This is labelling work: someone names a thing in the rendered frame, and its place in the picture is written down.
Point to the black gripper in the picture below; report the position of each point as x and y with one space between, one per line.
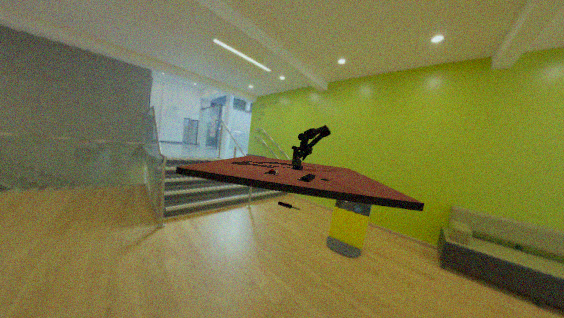
296 150

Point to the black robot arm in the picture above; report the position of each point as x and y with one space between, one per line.
323 131

